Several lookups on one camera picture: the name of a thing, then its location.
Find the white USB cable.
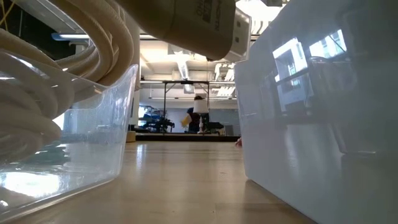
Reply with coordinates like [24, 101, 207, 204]
[0, 27, 76, 158]
[46, 0, 253, 90]

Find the clear plastic bin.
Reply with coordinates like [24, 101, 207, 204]
[0, 51, 139, 223]

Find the white plastic bin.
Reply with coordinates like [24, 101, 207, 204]
[234, 0, 398, 224]

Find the small white shade lamp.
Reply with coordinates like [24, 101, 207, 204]
[192, 98, 210, 135]

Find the person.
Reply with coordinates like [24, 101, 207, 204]
[185, 95, 203, 134]

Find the blue black workshop machinery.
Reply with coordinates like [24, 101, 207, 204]
[141, 105, 176, 133]

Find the long ceiling light fixture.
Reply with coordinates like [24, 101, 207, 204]
[51, 32, 91, 42]

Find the black aluminium table frame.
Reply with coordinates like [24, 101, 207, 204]
[136, 133, 241, 143]

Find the black metal stand frame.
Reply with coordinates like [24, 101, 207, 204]
[162, 80, 211, 135]

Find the grey ceiling duct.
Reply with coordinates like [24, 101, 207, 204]
[176, 58, 191, 82]

